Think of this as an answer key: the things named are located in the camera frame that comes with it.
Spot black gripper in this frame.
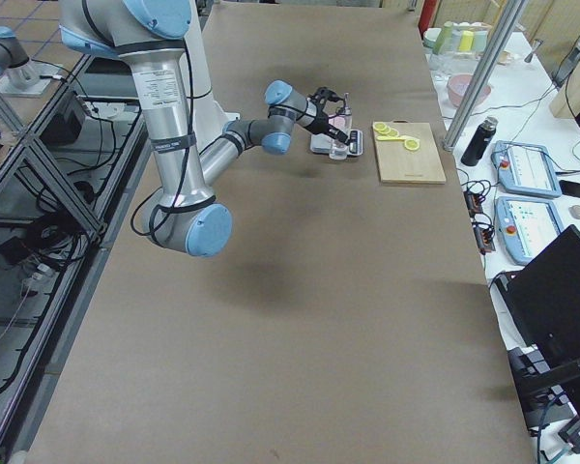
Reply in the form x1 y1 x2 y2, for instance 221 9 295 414
311 113 349 144

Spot pink plastic cup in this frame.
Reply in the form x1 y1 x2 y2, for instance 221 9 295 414
330 115 352 133

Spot glass sauce bottle metal cap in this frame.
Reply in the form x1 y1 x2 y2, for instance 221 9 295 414
329 93 352 160

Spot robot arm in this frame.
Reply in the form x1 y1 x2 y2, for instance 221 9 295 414
0 26 49 98
59 1 349 257

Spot digital kitchen scale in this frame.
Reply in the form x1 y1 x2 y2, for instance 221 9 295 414
309 128 366 157

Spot green plastic cup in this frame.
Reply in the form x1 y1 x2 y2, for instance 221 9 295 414
432 21 455 55

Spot yellow plastic cup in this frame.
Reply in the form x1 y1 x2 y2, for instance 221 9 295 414
457 30 474 52

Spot bamboo cutting board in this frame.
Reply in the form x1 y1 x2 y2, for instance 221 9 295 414
372 121 446 185

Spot pink bowl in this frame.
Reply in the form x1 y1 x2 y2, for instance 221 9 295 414
447 73 492 107

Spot black water bottle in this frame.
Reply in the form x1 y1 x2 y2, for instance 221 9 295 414
460 116 498 167

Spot teach pendant far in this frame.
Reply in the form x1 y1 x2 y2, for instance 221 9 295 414
491 140 562 199

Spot teach pendant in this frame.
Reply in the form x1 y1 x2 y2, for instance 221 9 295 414
491 140 562 199
495 196 565 266

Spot teach pendant near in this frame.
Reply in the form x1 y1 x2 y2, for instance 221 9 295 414
495 196 565 266

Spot black monitor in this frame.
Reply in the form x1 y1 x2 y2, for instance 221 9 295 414
509 225 580 363

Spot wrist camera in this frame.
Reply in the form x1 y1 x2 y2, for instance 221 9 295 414
308 87 343 105

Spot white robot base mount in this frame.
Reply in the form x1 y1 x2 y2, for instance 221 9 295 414
185 0 240 140

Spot aluminium frame post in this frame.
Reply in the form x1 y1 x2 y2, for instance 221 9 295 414
443 0 527 152

